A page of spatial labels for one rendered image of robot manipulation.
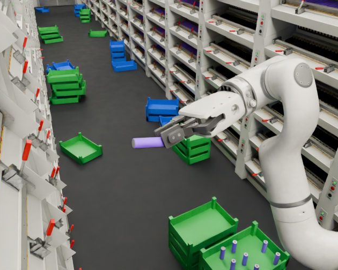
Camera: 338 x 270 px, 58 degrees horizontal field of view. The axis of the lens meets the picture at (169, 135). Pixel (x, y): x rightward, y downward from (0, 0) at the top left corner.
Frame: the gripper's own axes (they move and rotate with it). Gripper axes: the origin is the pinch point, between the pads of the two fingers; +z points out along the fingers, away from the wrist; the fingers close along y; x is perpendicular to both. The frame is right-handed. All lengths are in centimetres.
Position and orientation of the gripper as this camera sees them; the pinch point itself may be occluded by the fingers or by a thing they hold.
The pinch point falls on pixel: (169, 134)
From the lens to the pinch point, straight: 56.7
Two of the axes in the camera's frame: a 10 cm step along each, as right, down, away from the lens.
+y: -4.7, -1.6, 8.7
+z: -8.2, 4.4, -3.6
